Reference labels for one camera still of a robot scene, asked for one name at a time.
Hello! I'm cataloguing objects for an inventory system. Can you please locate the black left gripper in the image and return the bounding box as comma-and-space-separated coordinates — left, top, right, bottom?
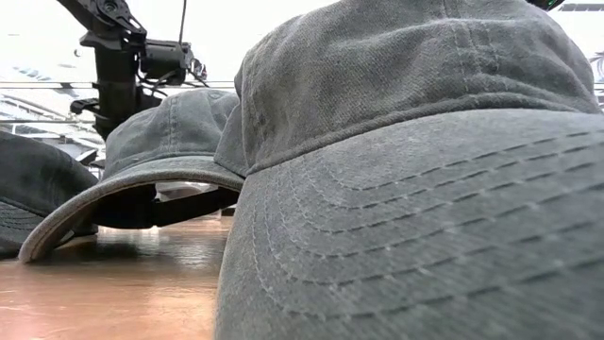
69, 46, 162, 231

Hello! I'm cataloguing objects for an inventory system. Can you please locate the grey washed cotton cap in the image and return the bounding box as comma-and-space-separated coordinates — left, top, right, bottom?
17, 88, 247, 264
214, 0, 604, 340
0, 130, 100, 260

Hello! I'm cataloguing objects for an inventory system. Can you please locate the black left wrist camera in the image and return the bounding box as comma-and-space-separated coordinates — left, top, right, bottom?
140, 40, 195, 87

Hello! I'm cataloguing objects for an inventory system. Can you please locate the black hanging cable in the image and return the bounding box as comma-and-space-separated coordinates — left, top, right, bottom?
177, 0, 189, 44

